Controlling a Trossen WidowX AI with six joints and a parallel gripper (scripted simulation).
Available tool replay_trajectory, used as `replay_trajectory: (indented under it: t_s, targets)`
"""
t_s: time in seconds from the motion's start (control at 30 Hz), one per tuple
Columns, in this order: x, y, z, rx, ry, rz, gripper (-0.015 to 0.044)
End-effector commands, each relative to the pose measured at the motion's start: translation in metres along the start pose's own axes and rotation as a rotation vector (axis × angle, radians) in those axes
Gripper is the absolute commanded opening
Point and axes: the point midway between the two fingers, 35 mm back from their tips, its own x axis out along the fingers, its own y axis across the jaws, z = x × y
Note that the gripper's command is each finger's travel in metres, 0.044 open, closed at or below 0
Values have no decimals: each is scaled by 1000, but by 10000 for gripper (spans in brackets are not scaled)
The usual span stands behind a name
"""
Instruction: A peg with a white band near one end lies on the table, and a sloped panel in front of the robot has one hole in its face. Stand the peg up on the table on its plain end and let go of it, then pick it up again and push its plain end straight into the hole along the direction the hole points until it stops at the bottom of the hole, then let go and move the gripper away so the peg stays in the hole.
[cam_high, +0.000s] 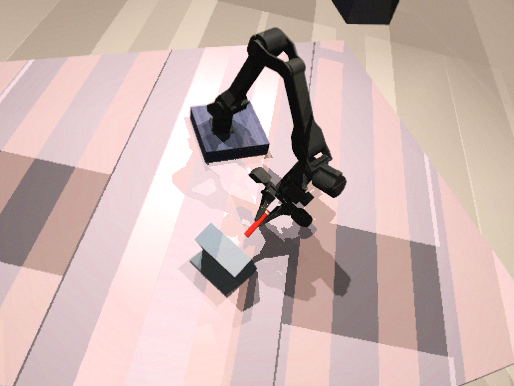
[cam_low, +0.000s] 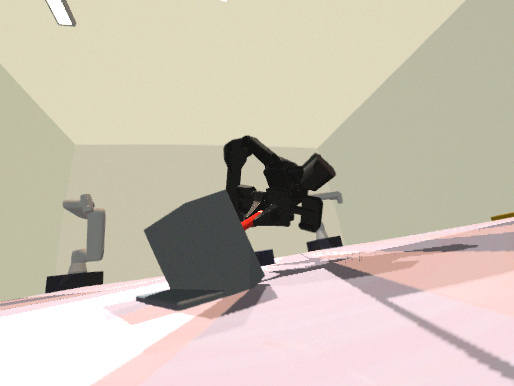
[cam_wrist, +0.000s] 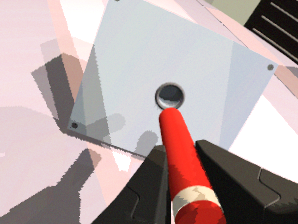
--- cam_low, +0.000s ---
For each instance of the red peg with white band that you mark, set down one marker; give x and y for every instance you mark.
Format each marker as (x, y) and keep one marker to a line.
(249, 222)

